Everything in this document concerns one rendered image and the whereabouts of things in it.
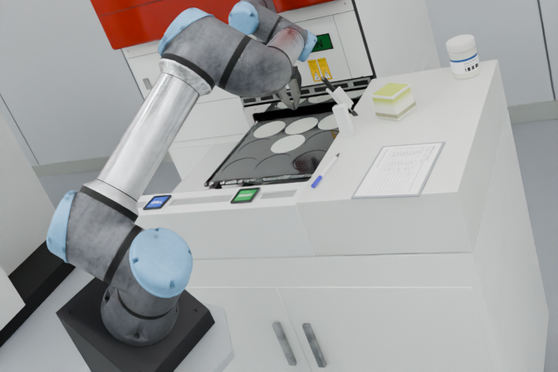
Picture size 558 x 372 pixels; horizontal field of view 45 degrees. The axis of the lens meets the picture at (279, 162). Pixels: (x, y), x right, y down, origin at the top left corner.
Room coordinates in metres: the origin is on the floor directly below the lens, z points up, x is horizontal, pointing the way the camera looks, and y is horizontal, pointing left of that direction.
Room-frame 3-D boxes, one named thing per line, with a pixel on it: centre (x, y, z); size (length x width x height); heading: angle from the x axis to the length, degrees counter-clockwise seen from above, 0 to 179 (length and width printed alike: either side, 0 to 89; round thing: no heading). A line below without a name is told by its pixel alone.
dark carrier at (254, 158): (1.74, -0.04, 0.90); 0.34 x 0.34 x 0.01; 58
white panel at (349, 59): (2.03, 0.00, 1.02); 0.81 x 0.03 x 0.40; 58
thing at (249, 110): (1.92, -0.14, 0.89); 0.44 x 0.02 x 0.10; 58
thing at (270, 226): (1.47, 0.21, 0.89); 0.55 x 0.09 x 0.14; 58
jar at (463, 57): (1.60, -0.54, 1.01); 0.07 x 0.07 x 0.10
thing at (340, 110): (1.51, -0.19, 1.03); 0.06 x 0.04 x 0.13; 148
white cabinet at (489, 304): (1.61, -0.05, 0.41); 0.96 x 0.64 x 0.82; 58
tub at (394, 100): (1.52, -0.32, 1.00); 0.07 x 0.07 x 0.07; 32
